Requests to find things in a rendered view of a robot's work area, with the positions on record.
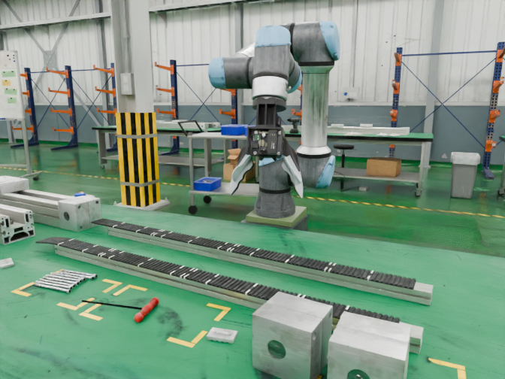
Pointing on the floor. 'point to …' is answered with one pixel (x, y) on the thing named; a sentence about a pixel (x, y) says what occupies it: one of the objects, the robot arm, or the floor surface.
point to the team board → (13, 101)
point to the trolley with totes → (204, 186)
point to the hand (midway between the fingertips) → (266, 197)
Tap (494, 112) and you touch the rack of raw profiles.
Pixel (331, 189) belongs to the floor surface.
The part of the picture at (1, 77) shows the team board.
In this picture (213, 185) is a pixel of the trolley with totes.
